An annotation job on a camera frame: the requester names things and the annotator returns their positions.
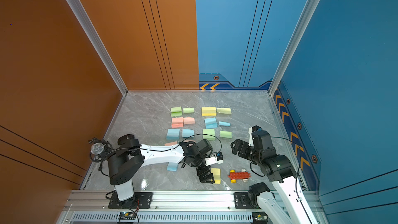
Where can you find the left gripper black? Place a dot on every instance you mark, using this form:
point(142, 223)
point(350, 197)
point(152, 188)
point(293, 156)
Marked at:
point(206, 179)

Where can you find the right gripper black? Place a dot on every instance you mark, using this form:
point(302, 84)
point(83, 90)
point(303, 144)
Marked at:
point(241, 151)

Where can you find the yellow memo pad front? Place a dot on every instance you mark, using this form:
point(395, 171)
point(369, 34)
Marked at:
point(217, 175)

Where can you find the yellow memo pad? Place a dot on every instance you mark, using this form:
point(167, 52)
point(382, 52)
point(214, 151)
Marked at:
point(217, 175)
point(209, 111)

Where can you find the blue memo pad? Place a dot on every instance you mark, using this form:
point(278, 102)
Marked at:
point(210, 123)
point(173, 167)
point(173, 134)

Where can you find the green memo pad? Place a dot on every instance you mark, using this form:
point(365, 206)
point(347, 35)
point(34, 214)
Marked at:
point(176, 111)
point(209, 134)

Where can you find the torn blue memo page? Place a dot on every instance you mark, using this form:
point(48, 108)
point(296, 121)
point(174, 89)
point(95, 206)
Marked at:
point(186, 133)

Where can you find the torn yellow memo page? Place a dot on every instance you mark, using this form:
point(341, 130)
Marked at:
point(224, 110)

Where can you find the pink fanned memo pad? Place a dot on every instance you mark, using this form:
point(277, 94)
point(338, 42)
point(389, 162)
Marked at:
point(177, 123)

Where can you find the torn green memo page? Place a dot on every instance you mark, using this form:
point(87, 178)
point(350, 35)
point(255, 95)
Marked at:
point(188, 110)

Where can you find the torn pink memo page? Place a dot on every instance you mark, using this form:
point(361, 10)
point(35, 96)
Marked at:
point(188, 120)

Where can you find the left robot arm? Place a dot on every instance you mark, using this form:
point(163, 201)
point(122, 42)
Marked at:
point(124, 162)

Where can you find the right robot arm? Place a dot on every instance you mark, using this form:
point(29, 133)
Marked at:
point(282, 175)

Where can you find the red toy car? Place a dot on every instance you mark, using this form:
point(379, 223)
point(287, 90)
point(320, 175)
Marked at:
point(240, 175)

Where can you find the right circuit board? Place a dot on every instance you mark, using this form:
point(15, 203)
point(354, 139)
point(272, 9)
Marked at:
point(259, 218)

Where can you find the circuit board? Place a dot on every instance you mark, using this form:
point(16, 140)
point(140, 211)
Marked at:
point(259, 218)
point(127, 216)

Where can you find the left circuit board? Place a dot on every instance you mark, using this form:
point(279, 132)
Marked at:
point(127, 216)

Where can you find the black microphone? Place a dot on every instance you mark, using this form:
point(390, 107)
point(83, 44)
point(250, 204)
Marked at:
point(99, 150)

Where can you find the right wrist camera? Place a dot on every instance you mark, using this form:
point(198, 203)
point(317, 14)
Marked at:
point(251, 131)

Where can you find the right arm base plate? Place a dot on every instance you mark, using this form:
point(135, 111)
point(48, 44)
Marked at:
point(244, 200)

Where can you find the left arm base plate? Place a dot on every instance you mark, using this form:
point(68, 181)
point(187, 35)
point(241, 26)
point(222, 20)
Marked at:
point(140, 200)

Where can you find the aluminium front rail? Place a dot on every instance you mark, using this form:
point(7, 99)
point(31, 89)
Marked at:
point(174, 207)

